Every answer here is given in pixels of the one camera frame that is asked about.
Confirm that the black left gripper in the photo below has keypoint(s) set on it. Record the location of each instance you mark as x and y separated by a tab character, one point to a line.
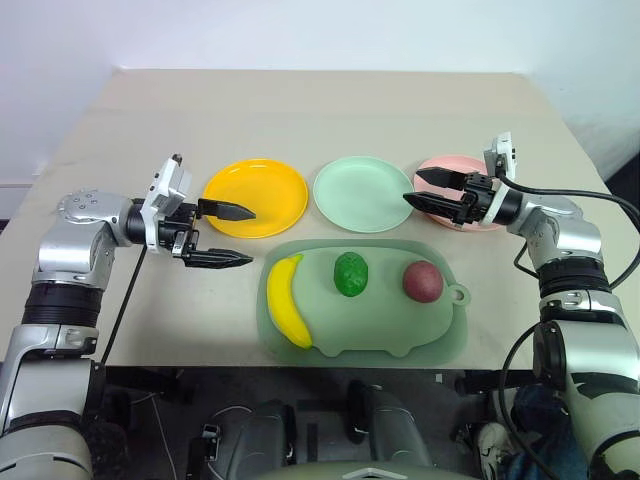
176	233

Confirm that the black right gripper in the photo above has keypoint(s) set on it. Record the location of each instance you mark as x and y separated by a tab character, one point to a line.
475	200

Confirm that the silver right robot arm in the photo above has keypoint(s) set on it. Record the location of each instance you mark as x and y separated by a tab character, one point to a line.
575	320

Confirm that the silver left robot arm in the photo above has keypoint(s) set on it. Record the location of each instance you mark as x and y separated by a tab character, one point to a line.
75	260

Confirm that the pink plate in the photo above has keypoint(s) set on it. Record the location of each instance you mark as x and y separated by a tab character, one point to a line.
452	172

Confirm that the yellow plate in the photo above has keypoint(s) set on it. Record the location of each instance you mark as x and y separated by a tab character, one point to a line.
256	198

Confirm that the light green plate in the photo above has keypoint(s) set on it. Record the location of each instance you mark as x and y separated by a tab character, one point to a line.
364	194

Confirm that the dark red round fruit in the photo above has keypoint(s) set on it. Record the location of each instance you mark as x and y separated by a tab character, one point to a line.
423	281

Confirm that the green avocado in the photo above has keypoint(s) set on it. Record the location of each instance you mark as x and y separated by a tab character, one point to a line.
351	274

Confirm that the yellow banana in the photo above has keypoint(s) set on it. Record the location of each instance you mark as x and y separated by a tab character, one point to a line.
286	300

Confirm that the green pig-shaped tray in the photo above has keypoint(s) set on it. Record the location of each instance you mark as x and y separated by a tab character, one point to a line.
365	310

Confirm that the dark rounded robot leg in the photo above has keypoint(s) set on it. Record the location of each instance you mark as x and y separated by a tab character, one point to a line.
265	435
390	425

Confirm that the blue jeans leg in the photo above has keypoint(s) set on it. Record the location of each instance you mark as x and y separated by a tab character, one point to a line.
535	430

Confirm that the white shoe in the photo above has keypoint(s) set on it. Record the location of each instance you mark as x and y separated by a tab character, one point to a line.
489	445

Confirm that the grey robot torso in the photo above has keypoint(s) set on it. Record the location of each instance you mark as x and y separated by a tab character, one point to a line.
370	470

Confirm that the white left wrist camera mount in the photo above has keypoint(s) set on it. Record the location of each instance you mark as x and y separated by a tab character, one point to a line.
167	192

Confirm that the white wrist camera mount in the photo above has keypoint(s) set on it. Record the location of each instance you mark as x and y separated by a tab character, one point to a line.
500	165
167	192

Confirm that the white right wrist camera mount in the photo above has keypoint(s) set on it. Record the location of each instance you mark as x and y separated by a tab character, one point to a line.
500	165

